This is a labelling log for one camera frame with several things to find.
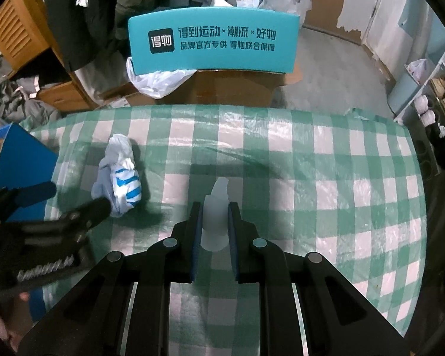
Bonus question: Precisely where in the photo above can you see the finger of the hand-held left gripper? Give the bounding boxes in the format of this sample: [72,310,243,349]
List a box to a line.
[0,182,57,217]
[41,196,112,239]

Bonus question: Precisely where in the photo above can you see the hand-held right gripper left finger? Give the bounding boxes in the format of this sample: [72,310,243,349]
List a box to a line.
[17,201,204,356]

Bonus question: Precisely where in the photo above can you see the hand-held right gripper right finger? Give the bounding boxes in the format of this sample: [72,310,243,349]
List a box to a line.
[228,201,410,356]

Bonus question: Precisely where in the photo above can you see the pale green sock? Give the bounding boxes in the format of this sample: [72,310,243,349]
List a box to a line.
[201,177,231,253]

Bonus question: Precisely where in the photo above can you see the blue cardboard box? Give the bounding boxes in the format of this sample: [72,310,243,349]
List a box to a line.
[0,123,60,223]

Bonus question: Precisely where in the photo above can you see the blue striped white socks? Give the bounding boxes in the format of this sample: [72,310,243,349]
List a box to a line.
[91,133,142,219]

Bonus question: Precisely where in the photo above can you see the person's left hand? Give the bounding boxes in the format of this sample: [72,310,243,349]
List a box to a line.
[0,291,35,347]

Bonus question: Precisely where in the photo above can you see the pile of grey clothes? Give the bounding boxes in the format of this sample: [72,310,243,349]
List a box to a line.
[0,75,61,124]

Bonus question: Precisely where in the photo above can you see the green checkered tablecloth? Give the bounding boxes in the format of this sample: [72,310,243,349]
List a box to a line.
[18,104,427,356]

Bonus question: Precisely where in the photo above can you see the white garment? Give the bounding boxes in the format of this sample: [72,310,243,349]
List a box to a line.
[76,49,131,99]

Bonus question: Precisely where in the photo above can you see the brown cardboard box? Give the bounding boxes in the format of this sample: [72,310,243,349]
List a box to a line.
[159,63,303,109]

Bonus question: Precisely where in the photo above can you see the wooden louvered cabinet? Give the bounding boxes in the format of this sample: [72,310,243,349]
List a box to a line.
[0,0,94,112]

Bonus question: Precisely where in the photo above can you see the black hanging coat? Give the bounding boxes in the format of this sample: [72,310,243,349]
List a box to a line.
[44,0,134,70]

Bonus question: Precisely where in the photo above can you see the teal printed box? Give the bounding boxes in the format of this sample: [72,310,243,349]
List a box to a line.
[128,7,301,75]

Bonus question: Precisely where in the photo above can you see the dark olive hanging jacket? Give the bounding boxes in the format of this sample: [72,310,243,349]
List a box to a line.
[115,0,194,42]

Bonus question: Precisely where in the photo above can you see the light blue bin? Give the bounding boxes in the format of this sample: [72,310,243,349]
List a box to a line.
[387,72,427,116]

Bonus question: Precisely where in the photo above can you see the dark shoe rack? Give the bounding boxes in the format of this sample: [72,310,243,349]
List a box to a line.
[393,63,445,173]

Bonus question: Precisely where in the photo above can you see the small white plastic bag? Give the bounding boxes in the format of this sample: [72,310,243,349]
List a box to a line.
[404,59,437,83]

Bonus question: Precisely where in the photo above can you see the white door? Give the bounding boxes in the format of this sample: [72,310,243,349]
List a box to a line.
[363,0,409,46]

